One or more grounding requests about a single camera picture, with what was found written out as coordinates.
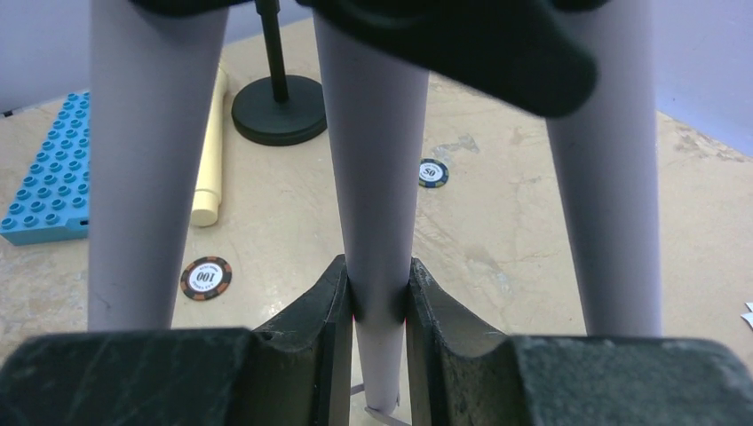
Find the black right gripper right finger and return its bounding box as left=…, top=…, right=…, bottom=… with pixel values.
left=407, top=259, right=752, bottom=425

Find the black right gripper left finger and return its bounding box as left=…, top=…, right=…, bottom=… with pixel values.
left=0, top=254, right=354, bottom=426

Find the cream toy microphone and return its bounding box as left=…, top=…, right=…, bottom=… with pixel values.
left=190, top=66, right=227, bottom=227

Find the black microphone stand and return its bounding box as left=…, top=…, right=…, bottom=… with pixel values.
left=231, top=0, right=327, bottom=146

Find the lilac music stand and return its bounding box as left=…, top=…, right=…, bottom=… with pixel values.
left=87, top=1, right=662, bottom=413

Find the sheet music page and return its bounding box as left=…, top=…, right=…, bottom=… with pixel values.
left=741, top=302, right=753, bottom=329

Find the blue poker chip 50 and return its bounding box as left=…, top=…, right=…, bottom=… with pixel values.
left=419, top=158, right=449, bottom=188

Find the light blue building baseplate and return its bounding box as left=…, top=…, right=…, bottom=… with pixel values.
left=1, top=91, right=91, bottom=246

